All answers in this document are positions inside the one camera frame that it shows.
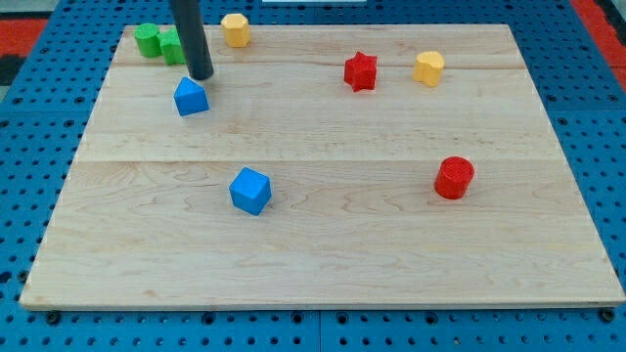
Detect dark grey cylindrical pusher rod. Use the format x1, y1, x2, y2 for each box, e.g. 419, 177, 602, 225
169, 0, 214, 80

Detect yellow hexagon block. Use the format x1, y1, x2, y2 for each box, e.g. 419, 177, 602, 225
220, 13, 251, 48

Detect green star block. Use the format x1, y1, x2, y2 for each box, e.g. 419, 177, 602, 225
156, 27, 186, 66

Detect green cylinder block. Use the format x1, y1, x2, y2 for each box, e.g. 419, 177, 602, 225
133, 22, 162, 59

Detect blue triangle block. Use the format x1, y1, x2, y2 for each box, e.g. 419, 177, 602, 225
173, 77, 209, 116

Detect red star block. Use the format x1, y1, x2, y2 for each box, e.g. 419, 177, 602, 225
343, 51, 378, 92

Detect blue cube block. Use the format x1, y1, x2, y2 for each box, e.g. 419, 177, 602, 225
229, 167, 272, 216

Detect light wooden board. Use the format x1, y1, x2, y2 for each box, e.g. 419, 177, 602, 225
20, 24, 625, 311

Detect yellow heart block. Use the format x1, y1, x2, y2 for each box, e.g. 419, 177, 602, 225
412, 51, 445, 87

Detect red cylinder block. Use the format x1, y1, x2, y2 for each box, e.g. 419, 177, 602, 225
434, 155, 475, 199

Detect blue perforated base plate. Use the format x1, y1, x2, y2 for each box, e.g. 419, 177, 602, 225
1, 0, 625, 351

